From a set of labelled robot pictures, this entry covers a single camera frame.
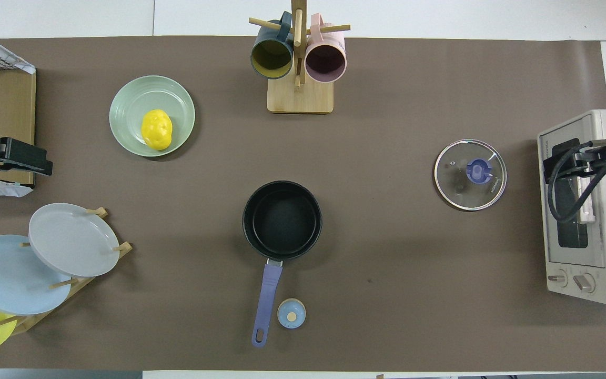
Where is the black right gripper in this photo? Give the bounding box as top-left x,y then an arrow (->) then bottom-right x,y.
543,138 -> 606,184

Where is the glass lid purple knob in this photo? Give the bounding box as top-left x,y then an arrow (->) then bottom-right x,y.
434,139 -> 508,212

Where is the yellow lemon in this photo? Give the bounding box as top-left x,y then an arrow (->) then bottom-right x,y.
141,109 -> 173,151

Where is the grey plate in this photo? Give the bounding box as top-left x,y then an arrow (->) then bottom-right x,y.
28,203 -> 120,278

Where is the pale green plate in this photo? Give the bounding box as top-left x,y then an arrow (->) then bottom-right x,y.
109,75 -> 196,158

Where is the light blue plate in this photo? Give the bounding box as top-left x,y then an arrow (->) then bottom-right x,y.
0,235 -> 72,316

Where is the wooden plate rack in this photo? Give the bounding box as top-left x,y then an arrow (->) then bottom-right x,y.
0,207 -> 133,336

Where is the wooden shelf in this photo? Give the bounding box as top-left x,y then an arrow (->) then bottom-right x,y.
0,39 -> 36,187

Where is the beige toaster oven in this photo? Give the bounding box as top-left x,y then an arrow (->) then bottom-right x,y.
537,109 -> 606,306

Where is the brown table mat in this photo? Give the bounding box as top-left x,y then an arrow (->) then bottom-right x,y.
0,36 -> 606,372

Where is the pink mug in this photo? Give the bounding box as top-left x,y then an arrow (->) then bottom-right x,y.
305,13 -> 347,84

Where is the dark blue mug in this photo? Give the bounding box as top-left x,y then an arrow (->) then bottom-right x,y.
250,12 -> 294,80

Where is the wooden mug tree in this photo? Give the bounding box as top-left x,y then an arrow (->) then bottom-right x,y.
249,0 -> 351,114

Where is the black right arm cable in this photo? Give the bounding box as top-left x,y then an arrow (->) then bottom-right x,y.
547,139 -> 606,223

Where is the black wire basket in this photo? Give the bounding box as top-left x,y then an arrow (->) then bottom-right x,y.
0,42 -> 33,74

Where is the black pot purple handle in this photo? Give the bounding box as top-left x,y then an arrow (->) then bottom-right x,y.
242,180 -> 323,348

